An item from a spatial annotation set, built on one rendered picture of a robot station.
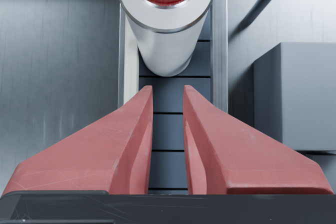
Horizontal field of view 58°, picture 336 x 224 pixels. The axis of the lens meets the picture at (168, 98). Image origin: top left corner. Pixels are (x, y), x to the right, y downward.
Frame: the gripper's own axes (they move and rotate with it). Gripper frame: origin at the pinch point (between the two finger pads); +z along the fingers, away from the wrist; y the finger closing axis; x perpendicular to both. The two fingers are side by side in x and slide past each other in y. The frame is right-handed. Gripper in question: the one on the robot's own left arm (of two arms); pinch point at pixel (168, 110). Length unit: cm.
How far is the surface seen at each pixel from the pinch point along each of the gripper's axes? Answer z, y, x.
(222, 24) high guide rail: 12.8, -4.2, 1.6
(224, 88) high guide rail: 9.6, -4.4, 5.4
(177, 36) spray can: 5.9, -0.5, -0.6
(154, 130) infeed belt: 13.6, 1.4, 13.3
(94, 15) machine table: 26.4, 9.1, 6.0
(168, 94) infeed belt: 16.0, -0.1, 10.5
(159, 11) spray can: 4.9, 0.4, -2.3
